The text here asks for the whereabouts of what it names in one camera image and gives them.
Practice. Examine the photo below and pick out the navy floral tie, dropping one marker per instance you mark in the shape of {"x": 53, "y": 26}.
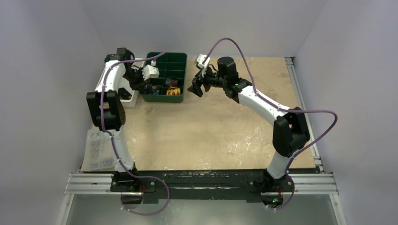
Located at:
{"x": 151, "y": 90}

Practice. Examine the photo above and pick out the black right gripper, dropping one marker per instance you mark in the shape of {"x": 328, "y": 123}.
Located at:
{"x": 198, "y": 86}

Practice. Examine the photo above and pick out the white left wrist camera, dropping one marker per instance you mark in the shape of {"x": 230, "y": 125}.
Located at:
{"x": 149, "y": 72}

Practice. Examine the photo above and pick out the clear plastic storage box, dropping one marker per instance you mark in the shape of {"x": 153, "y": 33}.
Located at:
{"x": 98, "y": 155}

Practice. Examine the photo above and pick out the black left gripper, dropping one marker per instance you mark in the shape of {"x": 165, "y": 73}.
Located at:
{"x": 140, "y": 86}

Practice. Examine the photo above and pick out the green compartment tray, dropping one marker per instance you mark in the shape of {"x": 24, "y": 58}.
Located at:
{"x": 170, "y": 65}

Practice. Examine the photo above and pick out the white plastic basket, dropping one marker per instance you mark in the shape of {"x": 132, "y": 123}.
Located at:
{"x": 116, "y": 80}

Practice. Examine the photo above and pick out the rolled dark red tie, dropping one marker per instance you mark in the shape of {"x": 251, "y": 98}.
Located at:
{"x": 171, "y": 82}

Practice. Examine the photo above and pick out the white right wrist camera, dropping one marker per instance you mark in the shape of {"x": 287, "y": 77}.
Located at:
{"x": 201, "y": 62}

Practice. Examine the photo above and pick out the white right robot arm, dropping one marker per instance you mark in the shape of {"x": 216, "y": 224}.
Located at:
{"x": 290, "y": 130}

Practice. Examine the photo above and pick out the rolled yellow tie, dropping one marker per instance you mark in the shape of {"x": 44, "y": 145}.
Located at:
{"x": 173, "y": 91}

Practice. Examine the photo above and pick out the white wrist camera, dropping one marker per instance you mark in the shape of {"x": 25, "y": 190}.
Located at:
{"x": 201, "y": 62}
{"x": 149, "y": 72}

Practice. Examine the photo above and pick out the black gold patterned tie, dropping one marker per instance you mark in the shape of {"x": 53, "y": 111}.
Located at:
{"x": 124, "y": 94}

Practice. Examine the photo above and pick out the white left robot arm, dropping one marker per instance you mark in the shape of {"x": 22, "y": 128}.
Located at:
{"x": 107, "y": 112}

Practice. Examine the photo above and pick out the aluminium frame rail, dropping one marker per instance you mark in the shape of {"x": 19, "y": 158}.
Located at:
{"x": 291, "y": 136}

